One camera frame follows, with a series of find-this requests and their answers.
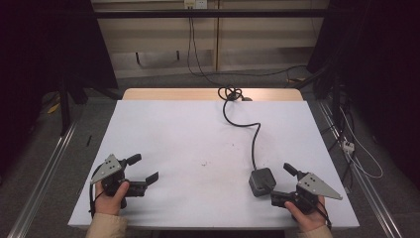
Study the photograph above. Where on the small black floor item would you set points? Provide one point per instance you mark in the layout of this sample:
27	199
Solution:
88	140

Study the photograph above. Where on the black curtain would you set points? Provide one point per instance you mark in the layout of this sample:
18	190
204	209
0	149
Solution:
39	49
379	66

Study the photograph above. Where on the person's left hand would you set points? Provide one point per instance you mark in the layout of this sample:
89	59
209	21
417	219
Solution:
109	201

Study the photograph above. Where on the aluminium floor rail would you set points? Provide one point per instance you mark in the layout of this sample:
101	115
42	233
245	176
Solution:
43	178
369	195

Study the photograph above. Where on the white wall socket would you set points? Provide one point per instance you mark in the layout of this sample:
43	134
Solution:
195	3

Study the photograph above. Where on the person's right hand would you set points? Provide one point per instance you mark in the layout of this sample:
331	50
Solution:
308	219

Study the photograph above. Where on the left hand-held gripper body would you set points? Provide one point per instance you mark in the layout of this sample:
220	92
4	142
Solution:
107	168

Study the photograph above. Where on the white table cover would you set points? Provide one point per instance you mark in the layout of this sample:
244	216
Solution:
185	142

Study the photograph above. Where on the black metal stand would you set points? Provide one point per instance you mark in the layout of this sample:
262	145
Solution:
64	105

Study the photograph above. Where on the yellow floor tape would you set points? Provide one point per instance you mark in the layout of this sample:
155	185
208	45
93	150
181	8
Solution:
54	108

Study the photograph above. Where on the black horizontal bar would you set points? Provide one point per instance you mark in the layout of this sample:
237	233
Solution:
211	13

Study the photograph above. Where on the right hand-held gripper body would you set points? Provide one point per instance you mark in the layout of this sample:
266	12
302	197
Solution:
313	186

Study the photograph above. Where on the black power adapter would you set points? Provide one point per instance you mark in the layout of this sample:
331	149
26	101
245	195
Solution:
262	182

